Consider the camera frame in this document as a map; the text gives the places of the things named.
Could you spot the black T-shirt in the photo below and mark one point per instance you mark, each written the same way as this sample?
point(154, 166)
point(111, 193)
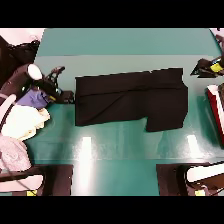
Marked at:
point(133, 96)

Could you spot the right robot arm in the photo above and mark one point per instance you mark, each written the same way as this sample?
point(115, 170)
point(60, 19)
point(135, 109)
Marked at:
point(204, 174)

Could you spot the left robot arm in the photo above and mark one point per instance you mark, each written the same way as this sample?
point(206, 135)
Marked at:
point(34, 71)

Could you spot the purple garment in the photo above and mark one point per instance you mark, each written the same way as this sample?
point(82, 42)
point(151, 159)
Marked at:
point(33, 99)

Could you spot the cream garment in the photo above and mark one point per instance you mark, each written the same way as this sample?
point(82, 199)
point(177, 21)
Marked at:
point(23, 122)

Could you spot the red garment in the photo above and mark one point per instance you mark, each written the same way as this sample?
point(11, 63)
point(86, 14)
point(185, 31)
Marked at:
point(216, 116)

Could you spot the pale pink garment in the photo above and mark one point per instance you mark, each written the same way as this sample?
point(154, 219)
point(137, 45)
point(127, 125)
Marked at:
point(13, 153)

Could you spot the white garment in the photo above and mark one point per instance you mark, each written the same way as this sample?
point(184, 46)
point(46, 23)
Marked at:
point(220, 105)

